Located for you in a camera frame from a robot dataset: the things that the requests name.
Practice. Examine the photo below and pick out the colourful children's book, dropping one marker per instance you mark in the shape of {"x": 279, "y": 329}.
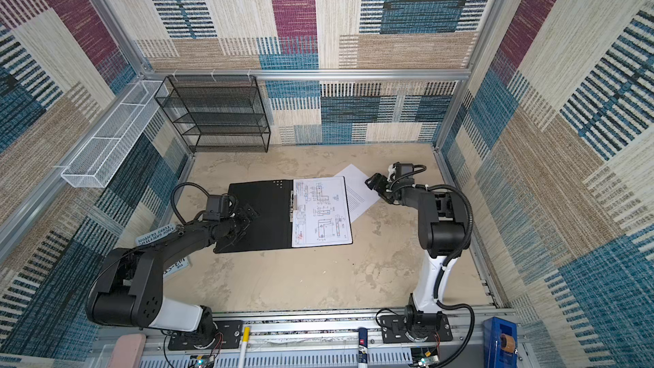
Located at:
{"x": 157, "y": 235}

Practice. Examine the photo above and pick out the green circuit board left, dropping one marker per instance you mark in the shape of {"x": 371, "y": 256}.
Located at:
{"x": 202, "y": 362}

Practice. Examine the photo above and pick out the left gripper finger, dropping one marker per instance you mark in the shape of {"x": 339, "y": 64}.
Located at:
{"x": 226, "y": 248}
{"x": 246, "y": 214}

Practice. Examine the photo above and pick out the blue box with tape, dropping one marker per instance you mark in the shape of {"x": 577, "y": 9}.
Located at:
{"x": 500, "y": 343}

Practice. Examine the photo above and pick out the white wire mesh basket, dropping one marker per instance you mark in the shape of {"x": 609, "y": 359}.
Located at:
{"x": 103, "y": 154}

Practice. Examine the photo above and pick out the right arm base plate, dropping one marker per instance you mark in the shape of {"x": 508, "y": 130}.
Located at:
{"x": 394, "y": 330}

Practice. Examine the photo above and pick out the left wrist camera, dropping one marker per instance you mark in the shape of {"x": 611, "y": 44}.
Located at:
{"x": 219, "y": 207}

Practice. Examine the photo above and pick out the white yellow marker pen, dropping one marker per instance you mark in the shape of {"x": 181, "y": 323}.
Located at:
{"x": 243, "y": 347}

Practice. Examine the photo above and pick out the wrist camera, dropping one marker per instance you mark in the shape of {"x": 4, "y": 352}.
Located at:
{"x": 219, "y": 207}
{"x": 398, "y": 170}

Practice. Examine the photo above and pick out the blue glue stick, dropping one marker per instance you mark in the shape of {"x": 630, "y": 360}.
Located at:
{"x": 362, "y": 356}

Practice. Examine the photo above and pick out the pink object at edge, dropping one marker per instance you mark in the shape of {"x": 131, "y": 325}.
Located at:
{"x": 128, "y": 351}

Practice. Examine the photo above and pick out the orange folder black inside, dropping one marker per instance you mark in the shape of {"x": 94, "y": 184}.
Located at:
{"x": 272, "y": 200}

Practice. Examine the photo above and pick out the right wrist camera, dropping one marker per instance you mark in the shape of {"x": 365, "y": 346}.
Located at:
{"x": 398, "y": 170}

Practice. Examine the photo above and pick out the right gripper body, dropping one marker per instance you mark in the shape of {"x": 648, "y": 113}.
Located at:
{"x": 390, "y": 191}

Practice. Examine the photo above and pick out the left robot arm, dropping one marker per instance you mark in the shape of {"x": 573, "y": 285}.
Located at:
{"x": 129, "y": 289}

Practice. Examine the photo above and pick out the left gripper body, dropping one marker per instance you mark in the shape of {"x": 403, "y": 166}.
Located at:
{"x": 235, "y": 227}

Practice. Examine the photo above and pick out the white paper sheet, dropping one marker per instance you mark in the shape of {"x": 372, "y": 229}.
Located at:
{"x": 320, "y": 213}

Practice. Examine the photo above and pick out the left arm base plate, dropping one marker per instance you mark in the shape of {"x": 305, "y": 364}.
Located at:
{"x": 225, "y": 334}

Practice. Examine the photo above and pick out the green circuit board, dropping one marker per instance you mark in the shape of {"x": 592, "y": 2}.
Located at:
{"x": 202, "y": 362}
{"x": 426, "y": 361}

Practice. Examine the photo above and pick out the green circuit board right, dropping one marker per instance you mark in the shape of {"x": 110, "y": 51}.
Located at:
{"x": 426, "y": 361}

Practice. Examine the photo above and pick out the printed paper sheet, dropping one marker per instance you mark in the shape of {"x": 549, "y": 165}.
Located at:
{"x": 359, "y": 197}

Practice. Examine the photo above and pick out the black wire mesh shelf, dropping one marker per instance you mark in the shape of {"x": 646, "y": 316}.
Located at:
{"x": 216, "y": 114}

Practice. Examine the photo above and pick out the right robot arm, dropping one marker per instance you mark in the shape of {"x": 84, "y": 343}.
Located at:
{"x": 445, "y": 228}

